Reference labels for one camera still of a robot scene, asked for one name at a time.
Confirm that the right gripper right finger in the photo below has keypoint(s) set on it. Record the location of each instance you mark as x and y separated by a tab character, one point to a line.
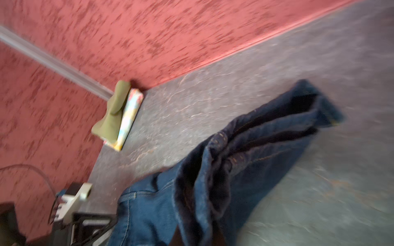
218	238

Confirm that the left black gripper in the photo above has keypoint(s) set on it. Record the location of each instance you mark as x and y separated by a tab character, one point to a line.
83	229

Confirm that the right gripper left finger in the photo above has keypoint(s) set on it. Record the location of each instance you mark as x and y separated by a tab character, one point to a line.
176	239

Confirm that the dark blue skirt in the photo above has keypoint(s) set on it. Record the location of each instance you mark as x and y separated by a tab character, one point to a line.
219	183

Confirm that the olive green skirt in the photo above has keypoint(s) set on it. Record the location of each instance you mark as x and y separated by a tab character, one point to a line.
108	127

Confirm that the floral pastel skirt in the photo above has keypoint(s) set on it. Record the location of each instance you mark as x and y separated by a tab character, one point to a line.
133	103

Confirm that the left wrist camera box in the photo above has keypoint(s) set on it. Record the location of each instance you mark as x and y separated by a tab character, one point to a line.
68	201

